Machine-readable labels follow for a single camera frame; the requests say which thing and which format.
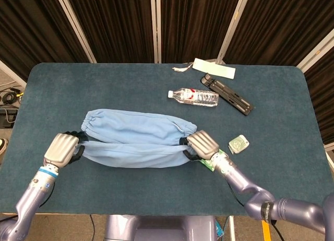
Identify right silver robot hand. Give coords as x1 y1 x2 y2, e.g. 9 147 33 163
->
180 130 220 162

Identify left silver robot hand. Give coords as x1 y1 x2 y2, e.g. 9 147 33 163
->
43 130 89 169

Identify light blue sweatpants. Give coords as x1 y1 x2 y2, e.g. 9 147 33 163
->
80 108 198 169

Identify green tea sachet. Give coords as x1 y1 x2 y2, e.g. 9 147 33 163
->
198 148 222 173

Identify green white tissue pack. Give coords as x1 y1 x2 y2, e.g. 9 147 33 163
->
228 135 250 155

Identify clear plastic water bottle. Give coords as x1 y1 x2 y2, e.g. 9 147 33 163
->
167 88 220 108

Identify black floor box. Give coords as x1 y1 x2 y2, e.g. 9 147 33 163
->
0 107 18 128

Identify pale paper bookmark with tassel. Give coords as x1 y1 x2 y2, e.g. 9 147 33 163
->
172 57 236 79

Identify purple robot torso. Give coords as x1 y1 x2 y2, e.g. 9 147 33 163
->
104 214 217 241

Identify yellow strip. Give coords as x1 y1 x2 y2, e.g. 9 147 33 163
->
261 220 271 241

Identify black pleated curtain panel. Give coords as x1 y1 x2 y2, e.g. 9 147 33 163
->
64 0 155 64
223 0 334 67
0 0 91 82
304 40 334 145
160 0 242 64

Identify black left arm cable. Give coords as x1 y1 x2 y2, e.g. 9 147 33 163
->
39 182 56 208

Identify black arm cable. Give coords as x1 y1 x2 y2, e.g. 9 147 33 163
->
226 180 285 241
39 182 56 208

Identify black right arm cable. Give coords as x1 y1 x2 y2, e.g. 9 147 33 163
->
226 180 285 241

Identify bundle of floor cables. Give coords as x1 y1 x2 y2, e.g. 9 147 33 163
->
0 84 25 106

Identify thin black floor cable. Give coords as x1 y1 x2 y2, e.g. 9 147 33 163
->
89 214 97 235

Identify white partition frame post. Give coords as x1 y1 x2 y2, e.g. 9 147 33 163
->
150 0 163 64
53 0 98 64
0 59 27 88
296 27 334 73
217 0 252 65

